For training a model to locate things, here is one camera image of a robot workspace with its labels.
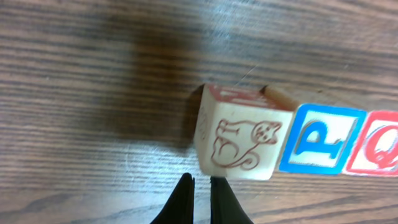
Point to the wooden block red Q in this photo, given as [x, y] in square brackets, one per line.
[375, 151]

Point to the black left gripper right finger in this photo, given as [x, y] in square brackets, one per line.
[225, 207]

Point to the wooden block number 3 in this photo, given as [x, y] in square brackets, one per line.
[322, 132]

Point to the wooden block green Z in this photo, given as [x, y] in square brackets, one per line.
[239, 132]

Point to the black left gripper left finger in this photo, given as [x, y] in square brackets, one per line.
[178, 209]

